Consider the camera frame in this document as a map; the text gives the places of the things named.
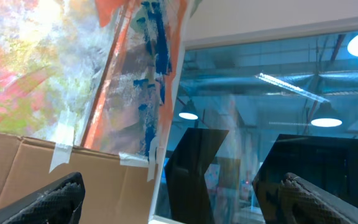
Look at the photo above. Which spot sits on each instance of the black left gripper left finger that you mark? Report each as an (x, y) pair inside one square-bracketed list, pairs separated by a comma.
[(57, 203)]

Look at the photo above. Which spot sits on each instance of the left pendant lamp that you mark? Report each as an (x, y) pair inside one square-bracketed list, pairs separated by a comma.
[(189, 111)]

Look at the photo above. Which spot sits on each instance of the colourful abstract painting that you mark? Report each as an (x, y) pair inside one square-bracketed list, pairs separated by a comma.
[(106, 69)]

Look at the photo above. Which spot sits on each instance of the fluorescent tube light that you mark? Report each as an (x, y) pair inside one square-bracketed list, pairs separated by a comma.
[(282, 84)]

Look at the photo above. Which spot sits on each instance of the black monitor left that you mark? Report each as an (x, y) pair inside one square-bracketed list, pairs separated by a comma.
[(185, 169)]

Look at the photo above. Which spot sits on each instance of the pendant lamp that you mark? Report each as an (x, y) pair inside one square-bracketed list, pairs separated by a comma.
[(326, 116), (189, 111)]

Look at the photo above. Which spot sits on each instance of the right pendant lamp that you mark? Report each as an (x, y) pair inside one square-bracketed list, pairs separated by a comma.
[(326, 116)]

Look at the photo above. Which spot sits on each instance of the black monitor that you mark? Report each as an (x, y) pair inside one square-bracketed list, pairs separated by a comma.
[(185, 169), (329, 163)]

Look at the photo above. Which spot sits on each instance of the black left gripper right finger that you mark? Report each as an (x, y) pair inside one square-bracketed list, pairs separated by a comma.
[(300, 201)]

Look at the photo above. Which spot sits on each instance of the black monitor right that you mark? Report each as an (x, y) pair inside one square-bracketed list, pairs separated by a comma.
[(329, 163)]

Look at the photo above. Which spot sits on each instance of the brown cardboard sheet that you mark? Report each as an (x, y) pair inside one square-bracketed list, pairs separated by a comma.
[(114, 193)]

